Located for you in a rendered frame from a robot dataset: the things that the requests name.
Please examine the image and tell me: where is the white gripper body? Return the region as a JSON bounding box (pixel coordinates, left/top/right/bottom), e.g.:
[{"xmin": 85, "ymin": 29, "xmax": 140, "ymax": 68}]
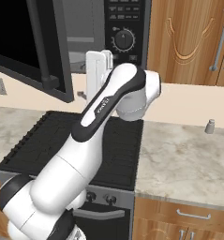
[{"xmin": 85, "ymin": 49, "xmax": 114, "ymax": 105}]

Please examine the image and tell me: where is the black microwave oven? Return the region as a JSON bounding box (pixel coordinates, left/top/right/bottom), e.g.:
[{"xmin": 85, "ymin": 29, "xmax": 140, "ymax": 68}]
[{"xmin": 60, "ymin": 0, "xmax": 153, "ymax": 75}]

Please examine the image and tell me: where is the black microwave door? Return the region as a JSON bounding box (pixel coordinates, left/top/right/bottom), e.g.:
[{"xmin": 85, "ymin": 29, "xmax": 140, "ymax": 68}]
[{"xmin": 0, "ymin": 0, "xmax": 76, "ymax": 104}]

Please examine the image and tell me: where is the carved wooden cupboard door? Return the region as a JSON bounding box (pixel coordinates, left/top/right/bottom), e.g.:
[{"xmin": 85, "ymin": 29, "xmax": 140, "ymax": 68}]
[{"xmin": 146, "ymin": 0, "xmax": 224, "ymax": 86}]

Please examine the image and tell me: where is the black oven door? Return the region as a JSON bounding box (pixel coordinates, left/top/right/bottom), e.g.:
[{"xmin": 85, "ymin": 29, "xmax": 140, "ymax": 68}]
[{"xmin": 72, "ymin": 202, "xmax": 132, "ymax": 240}]

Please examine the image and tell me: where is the black hob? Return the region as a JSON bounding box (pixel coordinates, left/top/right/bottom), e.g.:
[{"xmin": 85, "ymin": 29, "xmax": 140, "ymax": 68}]
[{"xmin": 0, "ymin": 110, "xmax": 145, "ymax": 192}]

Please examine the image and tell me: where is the black oven knob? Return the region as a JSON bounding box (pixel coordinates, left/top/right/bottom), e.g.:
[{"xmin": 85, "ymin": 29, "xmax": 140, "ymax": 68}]
[
  {"xmin": 85, "ymin": 190, "xmax": 97, "ymax": 203},
  {"xmin": 104, "ymin": 193, "xmax": 118, "ymax": 206}
]

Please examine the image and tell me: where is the steel oven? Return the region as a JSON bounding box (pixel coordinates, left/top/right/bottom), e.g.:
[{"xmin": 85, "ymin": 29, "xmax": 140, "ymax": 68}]
[{"xmin": 0, "ymin": 169, "xmax": 137, "ymax": 240}]

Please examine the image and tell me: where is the grey salt shaker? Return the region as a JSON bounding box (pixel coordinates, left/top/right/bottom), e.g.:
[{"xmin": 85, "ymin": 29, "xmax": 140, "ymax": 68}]
[{"xmin": 204, "ymin": 118, "xmax": 217, "ymax": 135}]

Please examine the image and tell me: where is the wooden drawer front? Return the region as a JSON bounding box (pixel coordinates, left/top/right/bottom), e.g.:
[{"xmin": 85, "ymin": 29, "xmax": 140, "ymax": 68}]
[{"xmin": 132, "ymin": 196, "xmax": 224, "ymax": 234}]

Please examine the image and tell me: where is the dark microwave door handle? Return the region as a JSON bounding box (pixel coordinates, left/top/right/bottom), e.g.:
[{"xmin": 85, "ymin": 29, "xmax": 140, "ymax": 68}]
[{"xmin": 25, "ymin": 0, "xmax": 61, "ymax": 91}]

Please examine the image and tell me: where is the grey oven door handle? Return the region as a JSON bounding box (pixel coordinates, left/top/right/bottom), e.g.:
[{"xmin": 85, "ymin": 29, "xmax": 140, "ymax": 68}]
[{"xmin": 73, "ymin": 207, "xmax": 127, "ymax": 221}]

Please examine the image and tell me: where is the long grey cupboard handle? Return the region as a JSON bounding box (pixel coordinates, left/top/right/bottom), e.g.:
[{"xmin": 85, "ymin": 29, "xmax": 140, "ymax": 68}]
[{"xmin": 209, "ymin": 6, "xmax": 224, "ymax": 72}]

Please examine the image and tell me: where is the grey drawer handle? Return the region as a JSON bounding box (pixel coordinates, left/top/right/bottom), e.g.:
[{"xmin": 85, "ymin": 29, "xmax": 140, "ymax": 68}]
[{"xmin": 175, "ymin": 208, "xmax": 213, "ymax": 221}]

